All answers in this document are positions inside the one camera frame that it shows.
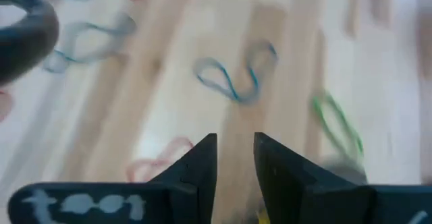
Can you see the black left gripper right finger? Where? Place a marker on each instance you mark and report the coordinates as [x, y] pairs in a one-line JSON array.
[[287, 190]]

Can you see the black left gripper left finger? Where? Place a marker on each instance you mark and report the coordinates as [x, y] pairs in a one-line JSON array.
[[199, 183]]

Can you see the green rubber band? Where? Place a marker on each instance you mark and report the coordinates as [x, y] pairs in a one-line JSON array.
[[317, 109]]

